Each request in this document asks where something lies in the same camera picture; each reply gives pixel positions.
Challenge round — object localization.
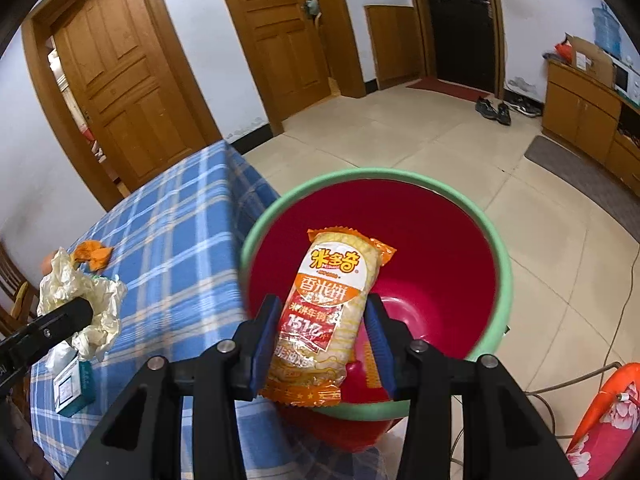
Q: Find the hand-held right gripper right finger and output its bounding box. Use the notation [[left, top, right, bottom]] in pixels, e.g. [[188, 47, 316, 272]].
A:
[[364, 296, 578, 480]]

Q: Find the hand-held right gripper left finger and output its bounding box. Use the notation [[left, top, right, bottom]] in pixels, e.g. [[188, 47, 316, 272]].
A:
[[65, 294, 285, 480]]

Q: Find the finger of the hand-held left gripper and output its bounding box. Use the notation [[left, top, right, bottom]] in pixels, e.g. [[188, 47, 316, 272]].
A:
[[0, 299, 95, 396]]

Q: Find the cream paper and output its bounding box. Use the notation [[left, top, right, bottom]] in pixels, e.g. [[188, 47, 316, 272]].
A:
[[37, 247, 128, 361]]

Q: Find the orange rice cracker packet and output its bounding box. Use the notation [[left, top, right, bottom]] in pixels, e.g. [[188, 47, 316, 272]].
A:
[[262, 227, 397, 407]]

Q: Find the red basin with green rim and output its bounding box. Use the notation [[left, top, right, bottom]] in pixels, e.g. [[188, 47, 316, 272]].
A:
[[240, 167, 514, 421]]

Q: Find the wooden chair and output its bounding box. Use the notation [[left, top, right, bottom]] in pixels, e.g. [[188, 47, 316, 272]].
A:
[[0, 240, 41, 341]]

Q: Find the teal and white box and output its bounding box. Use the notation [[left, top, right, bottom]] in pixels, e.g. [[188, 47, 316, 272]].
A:
[[52, 347, 97, 417]]

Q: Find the crumpled orange wrapper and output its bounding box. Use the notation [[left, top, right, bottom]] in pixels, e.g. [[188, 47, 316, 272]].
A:
[[72, 241, 115, 272]]

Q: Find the blue plaid tablecloth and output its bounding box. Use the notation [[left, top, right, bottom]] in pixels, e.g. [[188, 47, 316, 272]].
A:
[[30, 140, 396, 480]]

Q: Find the red floral chair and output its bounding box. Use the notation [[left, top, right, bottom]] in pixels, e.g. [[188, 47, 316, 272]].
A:
[[565, 362, 640, 480]]

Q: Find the wide wooden panel door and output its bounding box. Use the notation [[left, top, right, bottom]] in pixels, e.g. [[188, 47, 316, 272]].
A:
[[22, 0, 223, 211]]

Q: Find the red doormat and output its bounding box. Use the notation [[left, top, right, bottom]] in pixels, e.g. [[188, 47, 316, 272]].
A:
[[406, 77, 493, 102]]

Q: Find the grey floor mat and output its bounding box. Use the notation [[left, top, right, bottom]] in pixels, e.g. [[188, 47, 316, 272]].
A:
[[524, 135, 640, 216]]

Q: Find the pair of grey sneakers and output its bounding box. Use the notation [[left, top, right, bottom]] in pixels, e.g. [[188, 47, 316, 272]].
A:
[[507, 91, 543, 118]]

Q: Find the long wooden sideboard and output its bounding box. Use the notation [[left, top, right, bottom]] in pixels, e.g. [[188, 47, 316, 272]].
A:
[[541, 57, 640, 188]]

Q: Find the narrow wooden panel door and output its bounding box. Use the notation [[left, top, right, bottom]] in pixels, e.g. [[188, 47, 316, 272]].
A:
[[212, 0, 366, 136]]

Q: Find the black entrance door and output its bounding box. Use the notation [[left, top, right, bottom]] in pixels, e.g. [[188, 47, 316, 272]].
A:
[[405, 0, 506, 98]]

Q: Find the open cardboard box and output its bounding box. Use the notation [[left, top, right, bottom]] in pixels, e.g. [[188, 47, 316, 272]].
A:
[[565, 34, 617, 88]]

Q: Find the white microwave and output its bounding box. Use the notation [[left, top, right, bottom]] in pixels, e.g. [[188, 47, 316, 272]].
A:
[[612, 57, 640, 97]]

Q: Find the blue water jug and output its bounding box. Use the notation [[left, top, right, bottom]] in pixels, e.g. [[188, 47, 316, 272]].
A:
[[591, 4, 623, 58]]

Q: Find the white cable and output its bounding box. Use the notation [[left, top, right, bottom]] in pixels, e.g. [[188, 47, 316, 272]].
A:
[[525, 244, 640, 396]]

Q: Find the low wooden wall cabinet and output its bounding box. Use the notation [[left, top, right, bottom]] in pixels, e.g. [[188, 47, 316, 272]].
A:
[[364, 4, 426, 90]]

